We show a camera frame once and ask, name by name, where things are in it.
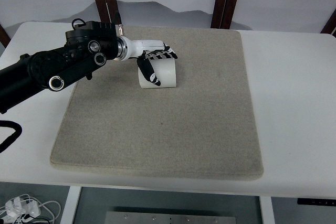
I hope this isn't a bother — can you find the far left brown post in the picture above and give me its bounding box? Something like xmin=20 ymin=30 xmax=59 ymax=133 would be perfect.
xmin=0 ymin=25 xmax=11 ymax=48

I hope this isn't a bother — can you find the black control panel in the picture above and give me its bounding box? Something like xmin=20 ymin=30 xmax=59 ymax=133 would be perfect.
xmin=297 ymin=198 xmax=336 ymax=207

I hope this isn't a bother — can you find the white charger with cables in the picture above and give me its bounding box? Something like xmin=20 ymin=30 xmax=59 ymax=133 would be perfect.
xmin=1 ymin=194 xmax=62 ymax=223

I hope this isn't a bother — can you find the white ribbed cup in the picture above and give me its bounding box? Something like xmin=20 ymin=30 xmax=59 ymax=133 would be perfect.
xmin=138 ymin=58 xmax=176 ymax=89

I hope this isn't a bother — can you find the black sleeved cable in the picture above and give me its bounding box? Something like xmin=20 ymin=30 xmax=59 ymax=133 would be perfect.
xmin=0 ymin=120 xmax=23 ymax=154

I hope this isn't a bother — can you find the far right brown post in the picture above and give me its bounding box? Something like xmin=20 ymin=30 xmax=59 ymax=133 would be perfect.
xmin=320 ymin=9 xmax=336 ymax=37

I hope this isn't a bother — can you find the beige felt mat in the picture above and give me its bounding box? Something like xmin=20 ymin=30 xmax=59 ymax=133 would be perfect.
xmin=50 ymin=26 xmax=264 ymax=180

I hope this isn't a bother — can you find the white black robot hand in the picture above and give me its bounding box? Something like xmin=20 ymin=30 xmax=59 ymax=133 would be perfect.
xmin=123 ymin=36 xmax=178 ymax=87

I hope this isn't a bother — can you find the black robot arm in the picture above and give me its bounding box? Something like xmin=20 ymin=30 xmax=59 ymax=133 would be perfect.
xmin=1 ymin=13 xmax=177 ymax=114

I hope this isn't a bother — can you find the grey metal plate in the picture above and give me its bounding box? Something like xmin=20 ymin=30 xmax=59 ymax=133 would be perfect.
xmin=104 ymin=211 xmax=237 ymax=224

